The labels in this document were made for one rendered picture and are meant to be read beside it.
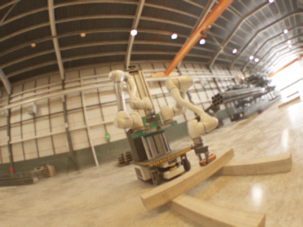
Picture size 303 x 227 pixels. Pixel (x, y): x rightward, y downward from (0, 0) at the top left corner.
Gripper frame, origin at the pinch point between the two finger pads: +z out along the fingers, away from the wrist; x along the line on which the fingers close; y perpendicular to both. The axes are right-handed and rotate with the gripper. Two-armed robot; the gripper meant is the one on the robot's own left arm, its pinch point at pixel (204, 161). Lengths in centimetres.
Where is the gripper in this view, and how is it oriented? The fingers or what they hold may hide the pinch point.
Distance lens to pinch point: 118.4
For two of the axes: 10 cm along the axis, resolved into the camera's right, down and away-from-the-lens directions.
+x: -3.6, 3.2, 8.8
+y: 8.8, -1.9, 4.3
